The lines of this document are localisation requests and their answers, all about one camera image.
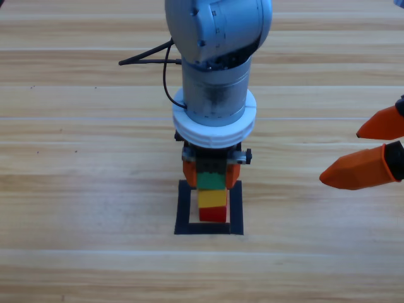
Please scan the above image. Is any black tape rectangle outline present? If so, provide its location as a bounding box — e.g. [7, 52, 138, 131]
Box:
[174, 179, 245, 236]

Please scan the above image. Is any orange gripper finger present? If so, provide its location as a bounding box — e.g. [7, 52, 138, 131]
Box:
[224, 162, 242, 190]
[319, 140, 404, 191]
[355, 105, 404, 140]
[182, 159, 199, 189]

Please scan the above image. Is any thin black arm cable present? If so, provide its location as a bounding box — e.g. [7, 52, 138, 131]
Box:
[162, 40, 189, 111]

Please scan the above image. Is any red cube block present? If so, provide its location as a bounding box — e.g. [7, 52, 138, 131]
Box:
[198, 205, 228, 223]

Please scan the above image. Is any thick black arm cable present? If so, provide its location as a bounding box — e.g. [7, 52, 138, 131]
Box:
[118, 37, 183, 67]

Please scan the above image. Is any green cube block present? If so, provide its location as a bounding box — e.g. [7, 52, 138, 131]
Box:
[196, 172, 227, 191]

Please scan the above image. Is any yellow cube block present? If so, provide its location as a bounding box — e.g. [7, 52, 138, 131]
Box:
[197, 188, 228, 210]

